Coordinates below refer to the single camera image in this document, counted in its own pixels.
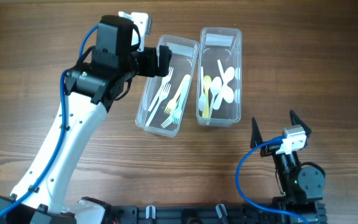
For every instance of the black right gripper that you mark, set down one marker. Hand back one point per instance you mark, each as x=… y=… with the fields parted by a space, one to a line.
x=257 y=136

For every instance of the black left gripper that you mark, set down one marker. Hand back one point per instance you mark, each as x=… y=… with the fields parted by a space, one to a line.
x=151 y=66

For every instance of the cream yellow fork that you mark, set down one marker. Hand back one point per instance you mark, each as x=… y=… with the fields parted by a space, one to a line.
x=172 y=104

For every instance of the white spoon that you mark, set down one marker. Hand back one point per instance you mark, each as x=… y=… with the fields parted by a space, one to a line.
x=218 y=101
x=202 y=98
x=215 y=88
x=226 y=92

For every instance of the yellow spoon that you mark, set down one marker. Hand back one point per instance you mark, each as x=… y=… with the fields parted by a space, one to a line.
x=206 y=85

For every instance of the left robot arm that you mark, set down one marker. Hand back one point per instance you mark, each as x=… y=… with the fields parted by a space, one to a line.
x=102 y=75

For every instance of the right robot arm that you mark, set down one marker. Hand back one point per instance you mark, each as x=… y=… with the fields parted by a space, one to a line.
x=302 y=184

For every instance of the clear container, left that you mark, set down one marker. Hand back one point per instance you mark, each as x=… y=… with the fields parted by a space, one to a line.
x=163 y=101

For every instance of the clear container, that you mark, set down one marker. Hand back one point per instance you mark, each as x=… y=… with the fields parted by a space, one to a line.
x=224 y=44
x=163 y=101

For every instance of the clear container, right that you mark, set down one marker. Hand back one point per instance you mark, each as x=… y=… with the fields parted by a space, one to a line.
x=224 y=44

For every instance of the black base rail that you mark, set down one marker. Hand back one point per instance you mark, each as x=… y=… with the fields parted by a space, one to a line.
x=218 y=214

